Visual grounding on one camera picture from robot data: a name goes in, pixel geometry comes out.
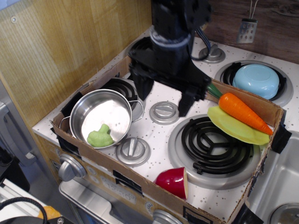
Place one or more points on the silver oven front knob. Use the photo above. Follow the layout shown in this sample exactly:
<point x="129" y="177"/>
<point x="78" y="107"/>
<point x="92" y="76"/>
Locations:
<point x="70" y="168"/>

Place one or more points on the silver oven door handle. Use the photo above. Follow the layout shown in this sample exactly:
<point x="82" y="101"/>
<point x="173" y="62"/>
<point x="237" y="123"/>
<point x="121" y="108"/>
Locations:
<point x="95" y="207"/>

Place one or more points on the back right black burner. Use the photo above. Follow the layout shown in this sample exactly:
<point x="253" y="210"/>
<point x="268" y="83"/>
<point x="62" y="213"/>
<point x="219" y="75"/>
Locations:
<point x="285" y="91"/>

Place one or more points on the silver sink drain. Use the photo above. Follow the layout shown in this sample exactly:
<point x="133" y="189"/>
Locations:
<point x="287" y="213"/>

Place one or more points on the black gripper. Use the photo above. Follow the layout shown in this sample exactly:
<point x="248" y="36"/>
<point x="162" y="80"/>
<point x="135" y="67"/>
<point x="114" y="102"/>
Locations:
<point x="171" y="67"/>

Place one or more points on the silver sink basin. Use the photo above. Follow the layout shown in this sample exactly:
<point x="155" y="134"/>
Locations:
<point x="278" y="184"/>

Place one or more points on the hanging silver spatula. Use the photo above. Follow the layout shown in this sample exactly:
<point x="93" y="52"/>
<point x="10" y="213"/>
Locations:
<point x="247" y="29"/>

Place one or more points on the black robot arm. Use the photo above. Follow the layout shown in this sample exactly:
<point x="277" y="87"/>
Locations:
<point x="175" y="22"/>

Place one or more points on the yellow toy banana slice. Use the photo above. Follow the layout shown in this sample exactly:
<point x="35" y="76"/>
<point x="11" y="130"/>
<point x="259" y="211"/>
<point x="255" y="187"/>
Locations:
<point x="236" y="128"/>

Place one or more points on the light blue bowl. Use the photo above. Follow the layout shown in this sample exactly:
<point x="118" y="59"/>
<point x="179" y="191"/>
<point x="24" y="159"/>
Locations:
<point x="258" y="79"/>

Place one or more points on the silver back stove knob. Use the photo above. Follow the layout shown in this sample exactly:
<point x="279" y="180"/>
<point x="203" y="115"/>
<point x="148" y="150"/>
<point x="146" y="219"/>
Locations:
<point x="212" y="56"/>

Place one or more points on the silver centre stove knob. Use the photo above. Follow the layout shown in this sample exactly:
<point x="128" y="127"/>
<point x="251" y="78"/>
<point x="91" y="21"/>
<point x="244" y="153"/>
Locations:
<point x="164" y="113"/>

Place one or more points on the front left black burner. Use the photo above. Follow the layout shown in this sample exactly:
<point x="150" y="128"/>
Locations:
<point x="127" y="88"/>

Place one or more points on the stainless steel pot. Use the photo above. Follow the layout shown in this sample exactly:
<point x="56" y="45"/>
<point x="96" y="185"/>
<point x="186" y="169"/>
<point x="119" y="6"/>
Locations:
<point x="99" y="107"/>

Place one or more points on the green toy broccoli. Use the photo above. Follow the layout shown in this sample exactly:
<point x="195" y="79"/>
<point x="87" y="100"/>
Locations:
<point x="100" y="138"/>

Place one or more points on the red toy apple half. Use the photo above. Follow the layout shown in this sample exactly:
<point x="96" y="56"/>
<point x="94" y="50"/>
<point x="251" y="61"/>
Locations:
<point x="174" y="181"/>

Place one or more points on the orange toy carrot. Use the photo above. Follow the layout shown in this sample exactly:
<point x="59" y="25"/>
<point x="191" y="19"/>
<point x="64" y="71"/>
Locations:
<point x="236" y="108"/>

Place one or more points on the silver stove knob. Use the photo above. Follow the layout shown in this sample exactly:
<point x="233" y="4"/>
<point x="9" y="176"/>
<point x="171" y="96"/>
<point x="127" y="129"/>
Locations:
<point x="164" y="113"/>
<point x="212" y="56"/>
<point x="133" y="152"/>

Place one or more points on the front right black burner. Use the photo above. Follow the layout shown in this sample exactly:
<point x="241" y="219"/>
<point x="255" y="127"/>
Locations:
<point x="212" y="158"/>

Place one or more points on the silver front stove knob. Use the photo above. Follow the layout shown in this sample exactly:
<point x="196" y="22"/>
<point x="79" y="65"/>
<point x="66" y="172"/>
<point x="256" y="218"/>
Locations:
<point x="133" y="152"/>

